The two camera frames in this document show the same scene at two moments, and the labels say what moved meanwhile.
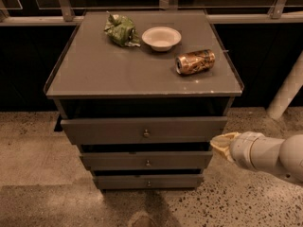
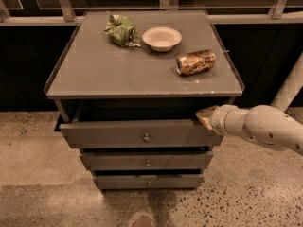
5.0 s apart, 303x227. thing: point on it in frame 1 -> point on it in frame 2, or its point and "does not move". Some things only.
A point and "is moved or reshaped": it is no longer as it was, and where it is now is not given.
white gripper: [242, 149] -> [220, 119]
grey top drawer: [145, 127] is moved or reshaped
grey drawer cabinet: [142, 94] does not move
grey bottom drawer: [150, 182] does not move
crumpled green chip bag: [121, 30] does not move
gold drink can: [195, 62] does not move
